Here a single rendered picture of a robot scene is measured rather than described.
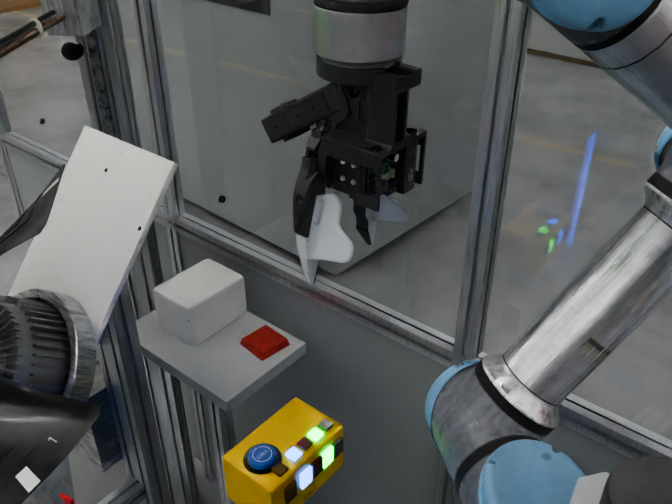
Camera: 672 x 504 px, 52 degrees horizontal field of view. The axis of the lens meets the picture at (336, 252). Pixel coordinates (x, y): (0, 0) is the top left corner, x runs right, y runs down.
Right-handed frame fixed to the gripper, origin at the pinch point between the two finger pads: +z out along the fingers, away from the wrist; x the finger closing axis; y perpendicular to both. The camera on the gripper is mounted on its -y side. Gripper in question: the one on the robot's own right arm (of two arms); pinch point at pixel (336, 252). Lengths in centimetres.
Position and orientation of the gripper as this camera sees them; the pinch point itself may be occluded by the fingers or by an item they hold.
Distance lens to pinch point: 68.3
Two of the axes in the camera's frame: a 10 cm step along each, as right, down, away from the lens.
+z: -0.1, 8.4, 5.4
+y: 7.8, 3.5, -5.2
